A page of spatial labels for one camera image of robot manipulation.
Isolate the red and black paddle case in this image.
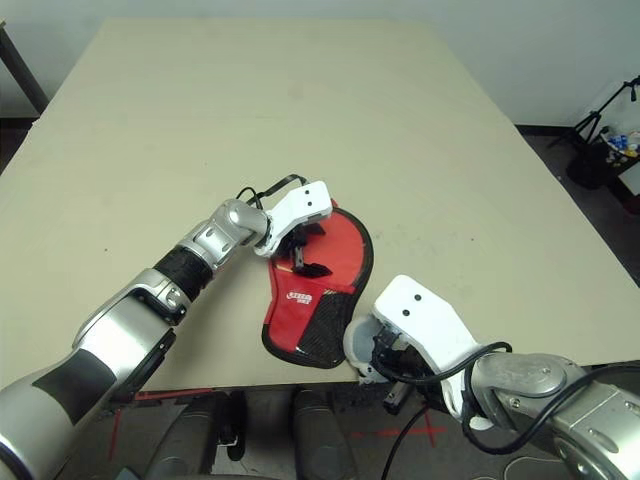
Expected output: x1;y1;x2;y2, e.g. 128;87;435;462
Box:
260;201;376;371

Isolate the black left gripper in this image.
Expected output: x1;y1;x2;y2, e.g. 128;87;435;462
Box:
284;223;333;278

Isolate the grey robot leg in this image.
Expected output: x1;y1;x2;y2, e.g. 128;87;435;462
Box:
291;388;364;480
149;393;254;480

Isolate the white panel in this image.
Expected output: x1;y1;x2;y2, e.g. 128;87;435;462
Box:
619;164;640;202

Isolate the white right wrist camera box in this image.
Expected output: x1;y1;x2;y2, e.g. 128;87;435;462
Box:
343;274;494;432

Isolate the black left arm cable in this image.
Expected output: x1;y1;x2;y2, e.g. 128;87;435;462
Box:
234;173;309;207

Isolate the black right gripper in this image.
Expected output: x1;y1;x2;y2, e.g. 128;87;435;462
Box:
372;325;437;416

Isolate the black bin with clutter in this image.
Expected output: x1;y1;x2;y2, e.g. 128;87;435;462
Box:
565;126;640;191

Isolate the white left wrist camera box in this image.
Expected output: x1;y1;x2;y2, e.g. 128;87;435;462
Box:
251;180;334;259

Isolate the black tripod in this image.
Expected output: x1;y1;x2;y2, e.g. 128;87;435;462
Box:
549;74;640;152

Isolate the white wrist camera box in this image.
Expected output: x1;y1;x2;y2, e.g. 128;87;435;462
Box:
251;180;334;259
343;274;494;432

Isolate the grey right robot leg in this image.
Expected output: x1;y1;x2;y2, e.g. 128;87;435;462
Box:
291;388;364;480

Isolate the grey left robot leg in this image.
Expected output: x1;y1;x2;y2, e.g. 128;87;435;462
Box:
149;393;254;480

